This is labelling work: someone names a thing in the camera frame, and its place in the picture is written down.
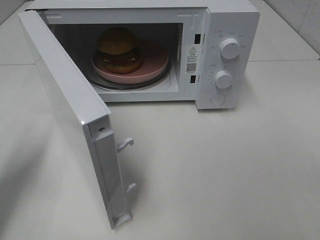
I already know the glass microwave turntable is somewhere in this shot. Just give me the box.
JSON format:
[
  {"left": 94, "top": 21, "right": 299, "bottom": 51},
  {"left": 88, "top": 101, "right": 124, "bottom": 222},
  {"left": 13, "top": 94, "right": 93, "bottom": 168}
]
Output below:
[{"left": 85, "top": 63, "right": 171, "bottom": 91}]

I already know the burger with sesame bun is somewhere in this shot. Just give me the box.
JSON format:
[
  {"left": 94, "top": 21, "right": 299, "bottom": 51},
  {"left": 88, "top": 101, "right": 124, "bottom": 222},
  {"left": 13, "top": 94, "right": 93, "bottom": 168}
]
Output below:
[{"left": 97, "top": 27, "right": 144, "bottom": 74}]

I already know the white upper microwave knob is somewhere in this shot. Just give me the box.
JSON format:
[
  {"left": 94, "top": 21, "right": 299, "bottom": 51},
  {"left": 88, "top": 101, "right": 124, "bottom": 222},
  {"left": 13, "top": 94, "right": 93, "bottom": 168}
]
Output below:
[{"left": 219, "top": 36, "right": 241, "bottom": 60}]

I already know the white microwave knob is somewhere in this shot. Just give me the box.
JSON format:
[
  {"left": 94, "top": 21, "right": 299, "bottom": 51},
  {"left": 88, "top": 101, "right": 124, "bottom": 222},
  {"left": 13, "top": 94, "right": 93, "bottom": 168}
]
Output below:
[
  {"left": 219, "top": 36, "right": 241, "bottom": 60},
  {"left": 213, "top": 70, "right": 233, "bottom": 89}
]

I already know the pink round plate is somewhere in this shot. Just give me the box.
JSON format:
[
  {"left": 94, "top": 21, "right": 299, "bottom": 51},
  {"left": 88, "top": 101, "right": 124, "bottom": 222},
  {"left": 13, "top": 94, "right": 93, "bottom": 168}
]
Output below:
[{"left": 91, "top": 39, "right": 169, "bottom": 85}]

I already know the white lower microwave knob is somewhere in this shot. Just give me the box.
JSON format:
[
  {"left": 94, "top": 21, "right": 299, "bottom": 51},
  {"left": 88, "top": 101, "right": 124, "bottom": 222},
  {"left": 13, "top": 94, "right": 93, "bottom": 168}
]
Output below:
[{"left": 213, "top": 70, "right": 233, "bottom": 89}]

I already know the white microwave oven body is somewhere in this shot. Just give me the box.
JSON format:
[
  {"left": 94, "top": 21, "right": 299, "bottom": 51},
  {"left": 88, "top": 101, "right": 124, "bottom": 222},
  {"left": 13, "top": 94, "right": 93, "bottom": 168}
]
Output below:
[{"left": 24, "top": 0, "right": 260, "bottom": 109}]

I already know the white round door button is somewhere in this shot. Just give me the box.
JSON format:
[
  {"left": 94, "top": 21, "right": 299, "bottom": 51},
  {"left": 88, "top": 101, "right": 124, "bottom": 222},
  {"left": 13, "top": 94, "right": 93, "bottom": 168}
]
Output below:
[{"left": 210, "top": 93, "right": 226, "bottom": 106}]

